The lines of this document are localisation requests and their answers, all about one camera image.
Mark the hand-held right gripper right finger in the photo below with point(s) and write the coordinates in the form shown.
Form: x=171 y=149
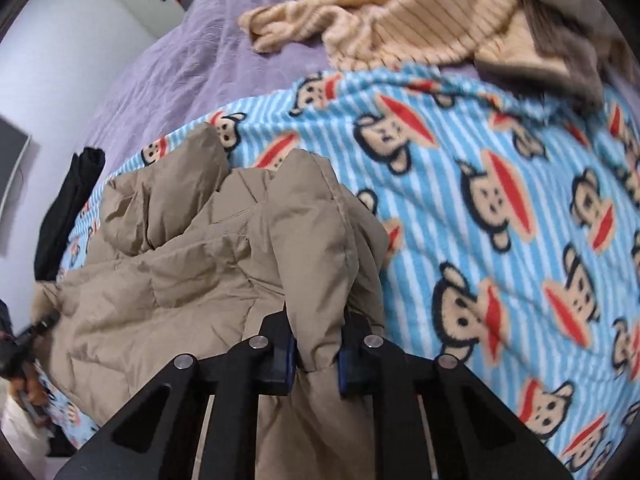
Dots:
x=346 y=370

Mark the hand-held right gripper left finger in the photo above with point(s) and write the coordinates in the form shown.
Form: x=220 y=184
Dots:
x=282 y=365

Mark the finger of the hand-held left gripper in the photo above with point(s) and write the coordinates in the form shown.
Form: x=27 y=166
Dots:
x=42 y=323

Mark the beige puffer jacket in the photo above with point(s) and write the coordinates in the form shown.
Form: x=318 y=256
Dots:
x=200 y=270

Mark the person's left hand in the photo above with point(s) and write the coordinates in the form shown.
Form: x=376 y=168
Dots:
x=32 y=389

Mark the black folded cloth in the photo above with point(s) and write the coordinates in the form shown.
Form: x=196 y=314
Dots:
x=65 y=220

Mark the curved white-framed monitor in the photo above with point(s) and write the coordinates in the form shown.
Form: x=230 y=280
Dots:
x=10 y=170

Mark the blue striped monkey print blanket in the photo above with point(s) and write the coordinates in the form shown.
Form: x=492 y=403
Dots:
x=500 y=210

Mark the purple bedspread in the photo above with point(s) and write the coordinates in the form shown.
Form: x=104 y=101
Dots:
x=210 y=60

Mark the beige striped fleece garment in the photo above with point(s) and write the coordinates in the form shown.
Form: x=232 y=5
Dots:
x=425 y=10

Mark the brown fuzzy cloth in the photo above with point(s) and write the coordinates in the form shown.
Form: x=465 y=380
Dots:
x=565 y=60

